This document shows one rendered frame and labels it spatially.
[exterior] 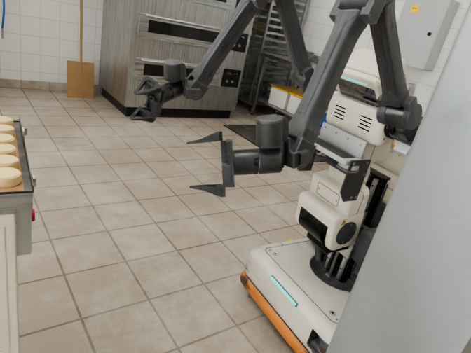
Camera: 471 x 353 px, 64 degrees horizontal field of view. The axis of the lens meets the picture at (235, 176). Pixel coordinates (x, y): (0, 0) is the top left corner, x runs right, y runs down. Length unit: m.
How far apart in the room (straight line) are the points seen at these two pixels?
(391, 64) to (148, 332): 1.36
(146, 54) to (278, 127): 3.57
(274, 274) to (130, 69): 3.05
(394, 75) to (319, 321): 0.95
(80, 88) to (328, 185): 3.86
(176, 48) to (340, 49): 3.60
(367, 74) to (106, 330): 1.40
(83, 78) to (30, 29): 0.72
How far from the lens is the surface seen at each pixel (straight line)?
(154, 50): 4.33
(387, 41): 1.07
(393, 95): 1.16
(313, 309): 1.63
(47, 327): 1.78
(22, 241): 0.95
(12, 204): 0.86
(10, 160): 0.87
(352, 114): 1.43
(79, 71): 4.90
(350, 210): 1.47
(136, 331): 1.75
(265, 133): 0.79
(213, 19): 4.61
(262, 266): 1.80
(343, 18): 0.95
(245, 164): 0.81
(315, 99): 0.88
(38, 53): 5.06
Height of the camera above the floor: 1.28
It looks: 23 degrees down
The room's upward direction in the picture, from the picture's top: 13 degrees clockwise
